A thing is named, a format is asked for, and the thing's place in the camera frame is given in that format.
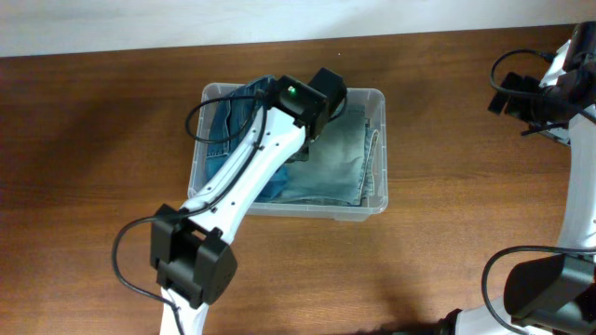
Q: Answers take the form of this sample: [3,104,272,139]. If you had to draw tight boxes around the light blue jeans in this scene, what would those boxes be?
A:
[257,104,379,207]

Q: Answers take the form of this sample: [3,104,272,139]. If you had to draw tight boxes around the dark blue jeans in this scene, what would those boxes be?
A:
[205,99,289,202]

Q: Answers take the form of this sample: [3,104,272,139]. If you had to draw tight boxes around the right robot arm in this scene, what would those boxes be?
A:
[429,21,595,334]

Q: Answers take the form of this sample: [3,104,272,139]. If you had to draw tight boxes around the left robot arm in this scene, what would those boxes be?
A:
[150,68,347,334]

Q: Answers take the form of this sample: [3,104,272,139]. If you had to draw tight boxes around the clear plastic storage box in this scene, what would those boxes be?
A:
[187,83,388,221]

